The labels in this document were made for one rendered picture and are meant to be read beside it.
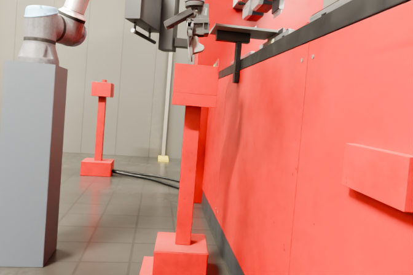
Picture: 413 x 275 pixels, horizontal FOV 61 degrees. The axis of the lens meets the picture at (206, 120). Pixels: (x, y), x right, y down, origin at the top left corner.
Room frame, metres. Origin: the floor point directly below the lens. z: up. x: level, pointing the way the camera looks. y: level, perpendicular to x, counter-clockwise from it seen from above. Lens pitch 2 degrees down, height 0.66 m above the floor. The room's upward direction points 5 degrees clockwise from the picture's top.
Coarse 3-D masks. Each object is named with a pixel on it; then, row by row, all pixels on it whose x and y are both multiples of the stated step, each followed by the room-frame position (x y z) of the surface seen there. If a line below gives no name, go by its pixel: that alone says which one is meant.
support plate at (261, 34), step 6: (216, 24) 1.41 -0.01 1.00; (222, 24) 1.42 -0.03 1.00; (216, 30) 1.50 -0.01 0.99; (228, 30) 1.48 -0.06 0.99; (234, 30) 1.47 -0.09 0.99; (240, 30) 1.46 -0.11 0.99; (246, 30) 1.45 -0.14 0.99; (252, 30) 1.45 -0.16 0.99; (258, 30) 1.44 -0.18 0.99; (264, 30) 1.44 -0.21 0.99; (270, 30) 1.44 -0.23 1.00; (276, 30) 1.45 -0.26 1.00; (252, 36) 1.56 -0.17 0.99; (258, 36) 1.55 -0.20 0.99; (264, 36) 1.54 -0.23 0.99; (270, 36) 1.53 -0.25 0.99
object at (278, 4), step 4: (276, 0) 1.53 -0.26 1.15; (280, 0) 1.49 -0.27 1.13; (272, 4) 1.58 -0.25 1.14; (276, 4) 1.53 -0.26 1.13; (280, 4) 1.49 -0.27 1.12; (272, 8) 1.58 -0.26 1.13; (276, 8) 1.52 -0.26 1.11; (280, 8) 1.49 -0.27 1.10; (272, 12) 1.57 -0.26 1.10; (276, 12) 1.55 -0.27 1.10; (280, 12) 1.49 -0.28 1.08; (276, 16) 1.54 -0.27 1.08
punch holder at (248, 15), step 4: (244, 0) 2.02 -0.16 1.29; (248, 0) 1.92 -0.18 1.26; (248, 4) 1.89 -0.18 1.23; (244, 8) 1.99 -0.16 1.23; (248, 8) 1.89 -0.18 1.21; (244, 12) 1.98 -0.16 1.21; (248, 12) 1.89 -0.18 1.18; (252, 12) 1.89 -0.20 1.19; (256, 12) 1.89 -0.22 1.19; (260, 12) 1.89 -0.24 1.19; (244, 16) 1.98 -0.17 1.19; (248, 16) 1.93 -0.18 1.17; (252, 16) 1.92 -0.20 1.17; (256, 16) 1.92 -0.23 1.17; (260, 16) 1.91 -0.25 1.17; (248, 20) 2.02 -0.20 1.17; (252, 20) 2.01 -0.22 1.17; (256, 20) 2.01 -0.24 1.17
